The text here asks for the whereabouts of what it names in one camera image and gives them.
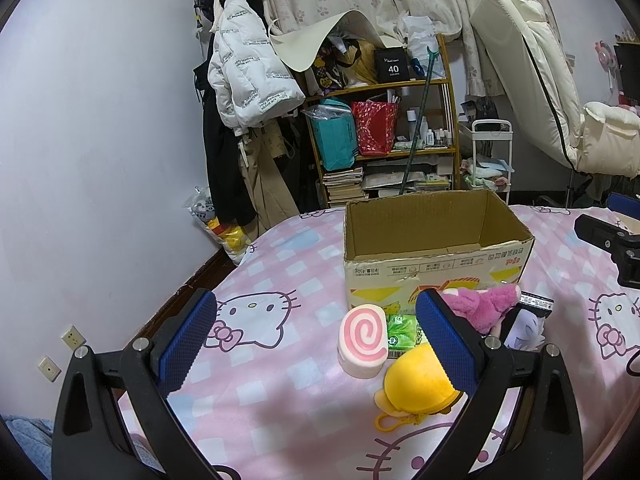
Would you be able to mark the black hanging coat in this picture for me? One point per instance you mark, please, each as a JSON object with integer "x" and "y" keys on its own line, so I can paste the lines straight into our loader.
{"x": 227, "y": 188}

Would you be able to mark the pink swirl roll cushion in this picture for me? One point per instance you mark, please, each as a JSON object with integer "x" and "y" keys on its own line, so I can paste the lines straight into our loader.
{"x": 362, "y": 344}

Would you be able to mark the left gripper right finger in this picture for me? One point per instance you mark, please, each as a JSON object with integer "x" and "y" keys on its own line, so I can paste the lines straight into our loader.
{"x": 543, "y": 439}

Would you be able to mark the cream folded mattress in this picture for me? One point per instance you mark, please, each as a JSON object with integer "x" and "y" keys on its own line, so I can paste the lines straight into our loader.
{"x": 593, "y": 138}

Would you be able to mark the pink plush toy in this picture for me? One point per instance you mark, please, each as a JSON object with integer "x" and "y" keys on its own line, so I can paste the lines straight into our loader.
{"x": 483, "y": 308}

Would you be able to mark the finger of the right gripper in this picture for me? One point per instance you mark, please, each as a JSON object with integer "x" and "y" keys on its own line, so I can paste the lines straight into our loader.
{"x": 615, "y": 241}

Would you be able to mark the open cardboard box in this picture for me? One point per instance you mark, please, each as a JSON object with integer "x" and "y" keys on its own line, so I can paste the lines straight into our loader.
{"x": 396, "y": 247}

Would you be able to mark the beige trench coat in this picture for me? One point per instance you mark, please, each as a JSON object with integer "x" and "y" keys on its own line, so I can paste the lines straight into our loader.
{"x": 270, "y": 197}

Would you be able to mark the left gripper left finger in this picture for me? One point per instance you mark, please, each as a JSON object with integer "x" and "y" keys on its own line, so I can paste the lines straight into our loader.
{"x": 91, "y": 440}

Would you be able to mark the black box marked 40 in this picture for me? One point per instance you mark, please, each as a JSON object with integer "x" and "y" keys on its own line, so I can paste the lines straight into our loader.
{"x": 391, "y": 65}

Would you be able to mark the cream mat on shelf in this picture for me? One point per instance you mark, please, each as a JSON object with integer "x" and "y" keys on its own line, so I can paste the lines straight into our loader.
{"x": 298, "y": 49}

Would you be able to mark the yellow plush toy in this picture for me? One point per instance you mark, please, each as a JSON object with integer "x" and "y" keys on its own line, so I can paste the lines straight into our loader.
{"x": 415, "y": 386}

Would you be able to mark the green tissue pack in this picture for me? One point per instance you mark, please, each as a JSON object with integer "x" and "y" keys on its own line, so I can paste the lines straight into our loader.
{"x": 403, "y": 334}

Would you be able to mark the white puffer jacket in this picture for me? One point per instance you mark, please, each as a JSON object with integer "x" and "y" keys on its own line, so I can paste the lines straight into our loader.
{"x": 252, "y": 85}

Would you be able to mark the white rolling cart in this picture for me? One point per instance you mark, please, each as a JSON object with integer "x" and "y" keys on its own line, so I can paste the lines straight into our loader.
{"x": 490, "y": 165}

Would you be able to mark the plastic bag on floor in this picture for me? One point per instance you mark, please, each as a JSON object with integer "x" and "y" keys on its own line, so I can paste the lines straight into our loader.
{"x": 229, "y": 236}

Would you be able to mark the wall outlet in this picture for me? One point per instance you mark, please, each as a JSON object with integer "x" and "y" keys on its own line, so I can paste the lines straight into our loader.
{"x": 73, "y": 338}
{"x": 49, "y": 369}

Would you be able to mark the purple dressed plush doll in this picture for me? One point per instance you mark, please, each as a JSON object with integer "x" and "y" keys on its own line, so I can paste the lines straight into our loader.
{"x": 521, "y": 330}

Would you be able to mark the red patterned gift bag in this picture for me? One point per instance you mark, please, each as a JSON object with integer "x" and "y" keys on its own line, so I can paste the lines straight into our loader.
{"x": 375, "y": 126}

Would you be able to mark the stack of books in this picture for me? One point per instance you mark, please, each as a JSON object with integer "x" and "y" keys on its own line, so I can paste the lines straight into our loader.
{"x": 343, "y": 186}

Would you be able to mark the wall outlet upper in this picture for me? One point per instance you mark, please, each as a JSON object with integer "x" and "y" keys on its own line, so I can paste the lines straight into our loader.
{"x": 73, "y": 338}

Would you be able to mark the wooden bookshelf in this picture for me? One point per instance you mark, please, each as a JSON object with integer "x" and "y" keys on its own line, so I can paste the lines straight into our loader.
{"x": 436, "y": 162}

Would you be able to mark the teal shopping bag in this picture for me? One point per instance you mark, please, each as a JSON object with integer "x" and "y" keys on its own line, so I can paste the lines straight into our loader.
{"x": 333, "y": 125}

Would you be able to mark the wall outlet lower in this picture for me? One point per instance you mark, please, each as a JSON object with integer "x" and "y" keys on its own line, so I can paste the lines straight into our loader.
{"x": 49, "y": 369}

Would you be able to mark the green pole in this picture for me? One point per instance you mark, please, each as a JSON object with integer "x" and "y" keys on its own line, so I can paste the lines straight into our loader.
{"x": 432, "y": 55}

